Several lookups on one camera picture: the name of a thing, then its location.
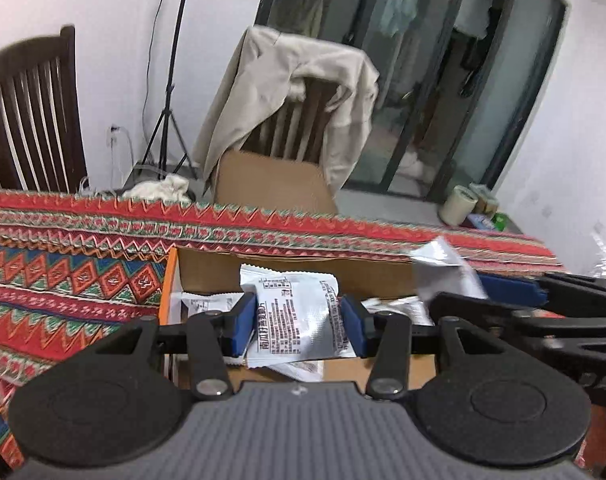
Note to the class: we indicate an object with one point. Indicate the dark wooden chair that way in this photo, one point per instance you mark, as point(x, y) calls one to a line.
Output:
point(40, 139)

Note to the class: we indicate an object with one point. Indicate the beige jacket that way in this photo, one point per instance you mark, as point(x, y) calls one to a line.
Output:
point(269, 67)

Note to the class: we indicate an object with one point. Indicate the studio light on stand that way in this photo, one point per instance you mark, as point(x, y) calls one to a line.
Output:
point(167, 120)

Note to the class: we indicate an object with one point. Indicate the wooden chair with jacket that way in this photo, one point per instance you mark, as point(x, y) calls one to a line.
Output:
point(278, 166)

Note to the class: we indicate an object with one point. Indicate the dark glass sliding door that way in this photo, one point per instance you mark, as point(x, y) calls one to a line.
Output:
point(457, 82)

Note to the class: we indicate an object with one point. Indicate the white cloth on floor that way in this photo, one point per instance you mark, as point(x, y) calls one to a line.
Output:
point(170, 189)

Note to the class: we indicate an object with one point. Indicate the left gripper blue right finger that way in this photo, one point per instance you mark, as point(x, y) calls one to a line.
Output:
point(359, 326)

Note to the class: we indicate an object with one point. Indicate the red patterned tablecloth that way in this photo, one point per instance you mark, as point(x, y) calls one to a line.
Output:
point(73, 268)

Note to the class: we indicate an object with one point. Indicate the white printed snack packet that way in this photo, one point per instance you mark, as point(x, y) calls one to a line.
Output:
point(297, 317)

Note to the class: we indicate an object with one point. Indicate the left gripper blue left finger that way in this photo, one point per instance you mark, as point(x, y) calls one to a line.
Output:
point(237, 325)

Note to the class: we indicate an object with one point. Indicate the orange cardboard snack box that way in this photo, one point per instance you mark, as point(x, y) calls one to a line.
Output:
point(218, 276)

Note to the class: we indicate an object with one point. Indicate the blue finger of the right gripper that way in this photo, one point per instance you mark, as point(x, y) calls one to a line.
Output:
point(518, 291)

